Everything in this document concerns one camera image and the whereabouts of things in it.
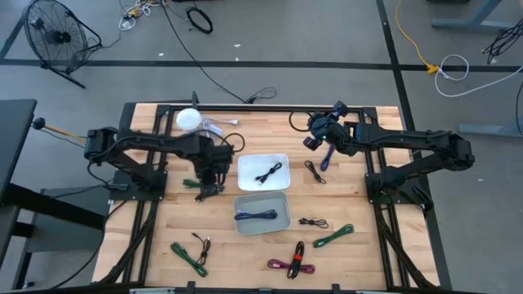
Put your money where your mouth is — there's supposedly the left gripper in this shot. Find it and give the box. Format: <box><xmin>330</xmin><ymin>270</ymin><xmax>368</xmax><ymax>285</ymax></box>
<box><xmin>194</xmin><ymin>143</ymin><xmax>235</xmax><ymax>203</ymax></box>

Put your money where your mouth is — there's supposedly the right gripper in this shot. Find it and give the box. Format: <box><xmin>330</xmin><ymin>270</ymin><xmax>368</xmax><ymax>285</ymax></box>
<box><xmin>302</xmin><ymin>100</ymin><xmax>353</xmax><ymax>155</ymax></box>

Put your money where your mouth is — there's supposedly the green braided USB cable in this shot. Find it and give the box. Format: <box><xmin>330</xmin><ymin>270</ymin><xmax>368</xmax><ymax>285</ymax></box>
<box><xmin>312</xmin><ymin>223</ymin><xmax>355</xmax><ymax>249</ymax></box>
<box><xmin>170</xmin><ymin>241</ymin><xmax>209</xmax><ymax>278</ymax></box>
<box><xmin>182</xmin><ymin>178</ymin><xmax>226</xmax><ymax>193</ymax></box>

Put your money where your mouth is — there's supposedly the thin black USB cable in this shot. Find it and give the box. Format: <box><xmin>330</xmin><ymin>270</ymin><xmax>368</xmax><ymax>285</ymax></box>
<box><xmin>304</xmin><ymin>159</ymin><xmax>328</xmax><ymax>185</ymax></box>
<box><xmin>254</xmin><ymin>162</ymin><xmax>284</xmax><ymax>184</ymax></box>
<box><xmin>297</xmin><ymin>217</ymin><xmax>330</xmax><ymax>229</ymax></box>

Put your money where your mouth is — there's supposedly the thin brown-black USB cable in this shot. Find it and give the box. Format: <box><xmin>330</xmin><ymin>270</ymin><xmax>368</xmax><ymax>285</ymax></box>
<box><xmin>190</xmin><ymin>232</ymin><xmax>212</xmax><ymax>266</ymax></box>

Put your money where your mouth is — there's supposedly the pink braided USB cable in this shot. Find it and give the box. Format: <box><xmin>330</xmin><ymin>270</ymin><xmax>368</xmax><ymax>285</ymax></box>
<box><xmin>267</xmin><ymin>258</ymin><xmax>316</xmax><ymax>275</ymax></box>

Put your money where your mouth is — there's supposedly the black cable with red tie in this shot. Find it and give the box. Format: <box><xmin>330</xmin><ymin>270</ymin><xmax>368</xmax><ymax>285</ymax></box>
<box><xmin>287</xmin><ymin>240</ymin><xmax>306</xmax><ymax>281</ymax></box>

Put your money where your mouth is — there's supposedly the white plastic bin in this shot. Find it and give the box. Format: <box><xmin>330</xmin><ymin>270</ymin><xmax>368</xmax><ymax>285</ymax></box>
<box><xmin>236</xmin><ymin>153</ymin><xmax>292</xmax><ymax>192</ymax></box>

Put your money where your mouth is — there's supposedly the grey plastic bin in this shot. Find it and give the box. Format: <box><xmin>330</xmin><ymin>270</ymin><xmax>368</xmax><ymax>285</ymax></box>
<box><xmin>232</xmin><ymin>190</ymin><xmax>292</xmax><ymax>237</ymax></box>

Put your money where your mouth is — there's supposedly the grey desk foot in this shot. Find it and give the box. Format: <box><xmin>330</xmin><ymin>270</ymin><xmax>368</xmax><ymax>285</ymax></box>
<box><xmin>457</xmin><ymin>118</ymin><xmax>523</xmax><ymax>138</ymax></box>

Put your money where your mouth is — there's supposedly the grey desk base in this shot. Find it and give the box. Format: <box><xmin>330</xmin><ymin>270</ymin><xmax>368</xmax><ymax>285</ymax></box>
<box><xmin>431</xmin><ymin>0</ymin><xmax>523</xmax><ymax>33</ymax></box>

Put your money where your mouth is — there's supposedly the yellow rod with black knob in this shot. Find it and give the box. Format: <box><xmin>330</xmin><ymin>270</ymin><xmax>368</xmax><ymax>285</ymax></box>
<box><xmin>31</xmin><ymin>117</ymin><xmax>89</xmax><ymax>142</ymax></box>

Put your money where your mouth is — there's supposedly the black side table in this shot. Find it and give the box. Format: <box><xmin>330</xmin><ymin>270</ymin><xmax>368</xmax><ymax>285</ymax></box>
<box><xmin>0</xmin><ymin>98</ymin><xmax>106</xmax><ymax>292</ymax></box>

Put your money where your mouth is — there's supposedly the black floor fan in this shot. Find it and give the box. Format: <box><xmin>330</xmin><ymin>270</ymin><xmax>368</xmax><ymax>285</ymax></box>
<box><xmin>22</xmin><ymin>0</ymin><xmax>103</xmax><ymax>90</ymax></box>

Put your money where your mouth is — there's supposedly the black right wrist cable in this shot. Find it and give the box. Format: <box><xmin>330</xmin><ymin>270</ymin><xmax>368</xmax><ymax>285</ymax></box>
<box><xmin>288</xmin><ymin>109</ymin><xmax>315</xmax><ymax>134</ymax></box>

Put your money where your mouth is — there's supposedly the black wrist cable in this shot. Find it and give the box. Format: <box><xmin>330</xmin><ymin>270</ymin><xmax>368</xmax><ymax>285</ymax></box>
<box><xmin>288</xmin><ymin>109</ymin><xmax>315</xmax><ymax>134</ymax></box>
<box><xmin>218</xmin><ymin>131</ymin><xmax>247</xmax><ymax>155</ymax></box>

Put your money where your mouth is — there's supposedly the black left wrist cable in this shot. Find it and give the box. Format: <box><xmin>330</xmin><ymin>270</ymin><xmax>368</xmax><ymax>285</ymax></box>
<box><xmin>218</xmin><ymin>131</ymin><xmax>247</xmax><ymax>155</ymax></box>

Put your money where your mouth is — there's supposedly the black aluminium table frame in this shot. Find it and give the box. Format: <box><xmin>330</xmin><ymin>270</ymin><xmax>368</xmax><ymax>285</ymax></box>
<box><xmin>92</xmin><ymin>90</ymin><xmax>454</xmax><ymax>294</ymax></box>

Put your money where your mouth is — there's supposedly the yellow extension cord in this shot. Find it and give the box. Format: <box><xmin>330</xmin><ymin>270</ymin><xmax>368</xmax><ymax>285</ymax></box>
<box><xmin>394</xmin><ymin>0</ymin><xmax>441</xmax><ymax>76</ymax></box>

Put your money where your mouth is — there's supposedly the long black floor cable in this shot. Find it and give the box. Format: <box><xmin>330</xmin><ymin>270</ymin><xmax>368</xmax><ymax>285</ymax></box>
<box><xmin>160</xmin><ymin>0</ymin><xmax>278</xmax><ymax>105</ymax></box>

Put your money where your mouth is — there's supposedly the white floor cable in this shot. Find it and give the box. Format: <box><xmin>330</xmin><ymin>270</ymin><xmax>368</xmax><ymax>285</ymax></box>
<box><xmin>433</xmin><ymin>53</ymin><xmax>523</xmax><ymax>99</ymax></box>

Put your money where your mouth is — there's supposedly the coiled black floor cable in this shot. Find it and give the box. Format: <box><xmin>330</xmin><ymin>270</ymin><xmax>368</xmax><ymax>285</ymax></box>
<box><xmin>186</xmin><ymin>6</ymin><xmax>214</xmax><ymax>35</ymax></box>

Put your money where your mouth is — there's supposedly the white cable tangle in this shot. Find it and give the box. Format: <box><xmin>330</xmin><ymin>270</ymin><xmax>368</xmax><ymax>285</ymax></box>
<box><xmin>118</xmin><ymin>0</ymin><xmax>164</xmax><ymax>32</ymax></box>

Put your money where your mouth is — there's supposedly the black cable bundle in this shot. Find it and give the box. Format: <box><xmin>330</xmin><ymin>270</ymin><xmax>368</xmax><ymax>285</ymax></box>
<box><xmin>481</xmin><ymin>18</ymin><xmax>523</xmax><ymax>65</ymax></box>

